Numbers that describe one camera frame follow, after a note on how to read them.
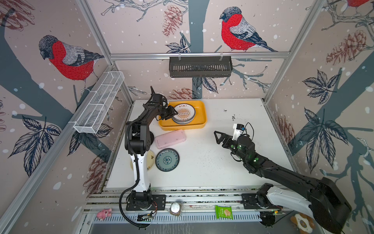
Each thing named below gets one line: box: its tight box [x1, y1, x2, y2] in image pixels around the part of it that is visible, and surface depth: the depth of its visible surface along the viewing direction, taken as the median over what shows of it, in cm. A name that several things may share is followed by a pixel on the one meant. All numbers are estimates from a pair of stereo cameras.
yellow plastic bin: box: [158, 100, 207, 132], surface depth 105 cm
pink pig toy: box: [96, 208, 113, 221], surface depth 71 cm
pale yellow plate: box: [146, 149, 155, 172], surface depth 90 cm
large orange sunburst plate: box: [172, 103, 196, 121], surface depth 110 cm
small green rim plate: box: [171, 114, 196, 125], surface depth 106 cm
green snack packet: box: [214, 205, 234, 220], surface depth 71 cm
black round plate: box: [149, 131, 155, 146], surface depth 99 cm
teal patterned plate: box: [155, 147, 181, 173], surface depth 90 cm
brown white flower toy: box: [290, 213, 316, 234], surface depth 67 cm
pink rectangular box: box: [154, 129, 187, 150], surface depth 98 cm
